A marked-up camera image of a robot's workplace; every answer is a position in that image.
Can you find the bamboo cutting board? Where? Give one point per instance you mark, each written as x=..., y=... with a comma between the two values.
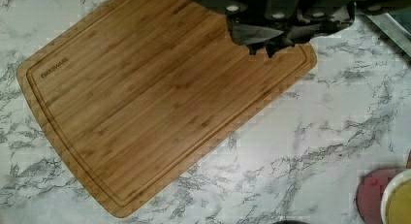
x=138, y=91

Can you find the stainless steel toaster oven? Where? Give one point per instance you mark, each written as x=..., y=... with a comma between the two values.
x=397, y=26

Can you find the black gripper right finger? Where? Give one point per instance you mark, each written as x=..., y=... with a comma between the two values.
x=301, y=32

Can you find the red lidded container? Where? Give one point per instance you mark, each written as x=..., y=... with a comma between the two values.
x=370, y=192

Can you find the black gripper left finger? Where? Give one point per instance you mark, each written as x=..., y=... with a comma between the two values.
x=254, y=36

